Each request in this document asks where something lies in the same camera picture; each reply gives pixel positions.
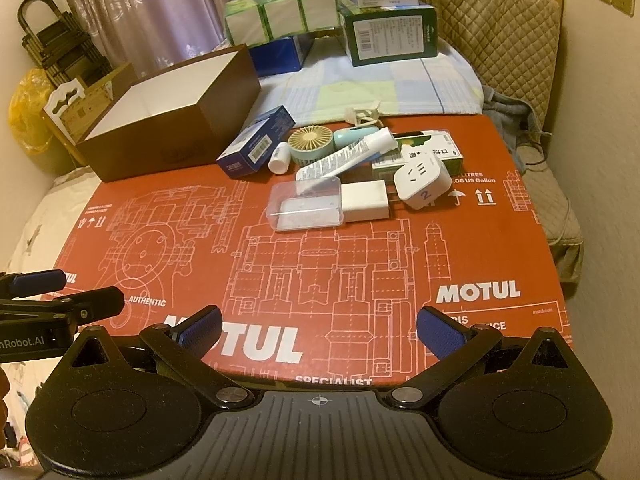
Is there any white cube power socket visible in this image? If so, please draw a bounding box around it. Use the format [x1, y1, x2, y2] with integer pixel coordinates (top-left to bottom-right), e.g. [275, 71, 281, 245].
[394, 150, 452, 210]

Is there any white charger plug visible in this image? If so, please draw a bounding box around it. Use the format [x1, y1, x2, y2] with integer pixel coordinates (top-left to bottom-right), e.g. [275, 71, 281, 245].
[341, 180, 390, 223]

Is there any clear plastic case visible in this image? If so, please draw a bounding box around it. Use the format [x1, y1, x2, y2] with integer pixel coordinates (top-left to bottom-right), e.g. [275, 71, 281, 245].
[265, 177, 344, 233]

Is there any green white medicine box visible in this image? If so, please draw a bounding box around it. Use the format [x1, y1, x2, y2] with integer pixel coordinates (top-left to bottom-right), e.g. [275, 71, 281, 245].
[371, 130, 463, 183]

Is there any white pill bottle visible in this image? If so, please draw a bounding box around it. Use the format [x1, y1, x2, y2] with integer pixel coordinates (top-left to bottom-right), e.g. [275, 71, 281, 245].
[268, 142, 291, 176]

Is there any blue medicine box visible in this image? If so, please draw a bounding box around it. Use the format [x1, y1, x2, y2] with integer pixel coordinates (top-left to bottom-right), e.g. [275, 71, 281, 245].
[216, 105, 295, 179]

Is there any blue white tube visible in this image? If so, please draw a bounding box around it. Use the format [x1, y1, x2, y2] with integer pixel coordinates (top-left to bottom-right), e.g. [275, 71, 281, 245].
[295, 128, 398, 181]

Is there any mint handheld fan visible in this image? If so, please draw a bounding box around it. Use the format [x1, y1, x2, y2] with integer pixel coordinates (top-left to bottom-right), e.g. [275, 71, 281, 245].
[286, 125, 380, 167]

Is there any white hair claw clip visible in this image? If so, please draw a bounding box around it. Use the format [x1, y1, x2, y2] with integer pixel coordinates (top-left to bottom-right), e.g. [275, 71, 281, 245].
[344, 101, 383, 128]

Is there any white embroidered bed cover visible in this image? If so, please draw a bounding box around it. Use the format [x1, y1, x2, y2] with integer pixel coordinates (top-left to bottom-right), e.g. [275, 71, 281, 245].
[1, 168, 100, 479]

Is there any red Motul cardboard sheet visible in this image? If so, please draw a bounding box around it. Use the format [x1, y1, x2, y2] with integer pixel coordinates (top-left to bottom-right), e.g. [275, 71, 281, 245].
[56, 115, 570, 386]

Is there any yellow plastic bag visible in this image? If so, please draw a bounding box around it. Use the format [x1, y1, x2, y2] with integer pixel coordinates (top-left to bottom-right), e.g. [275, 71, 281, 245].
[8, 68, 76, 177]

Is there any brown cardboard box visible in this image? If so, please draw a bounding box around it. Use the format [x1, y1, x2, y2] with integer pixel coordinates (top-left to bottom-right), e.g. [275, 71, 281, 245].
[40, 63, 137, 146]

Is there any brown storage box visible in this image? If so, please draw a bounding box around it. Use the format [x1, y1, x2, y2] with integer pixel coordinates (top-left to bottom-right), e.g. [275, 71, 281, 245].
[78, 46, 260, 182]

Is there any grey cloth on chair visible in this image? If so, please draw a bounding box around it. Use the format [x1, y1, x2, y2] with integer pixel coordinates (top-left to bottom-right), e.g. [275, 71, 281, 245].
[483, 86, 550, 174]

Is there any black folding cart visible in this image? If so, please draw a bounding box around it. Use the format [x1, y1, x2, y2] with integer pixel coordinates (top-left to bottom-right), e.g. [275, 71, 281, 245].
[17, 0, 113, 88]

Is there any plaid blue green cloth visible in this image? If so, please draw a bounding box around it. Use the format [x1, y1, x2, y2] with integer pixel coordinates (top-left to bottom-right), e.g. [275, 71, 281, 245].
[246, 38, 484, 127]

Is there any quilted beige chair cover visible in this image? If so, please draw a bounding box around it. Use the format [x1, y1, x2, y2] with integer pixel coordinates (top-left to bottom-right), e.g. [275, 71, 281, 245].
[427, 0, 562, 124]

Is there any green white carton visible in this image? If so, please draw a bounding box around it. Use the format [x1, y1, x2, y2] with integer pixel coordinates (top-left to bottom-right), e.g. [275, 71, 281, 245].
[337, 0, 438, 67]

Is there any green tissue pack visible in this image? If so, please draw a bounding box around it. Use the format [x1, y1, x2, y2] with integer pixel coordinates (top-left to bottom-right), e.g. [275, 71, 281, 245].
[224, 0, 340, 47]

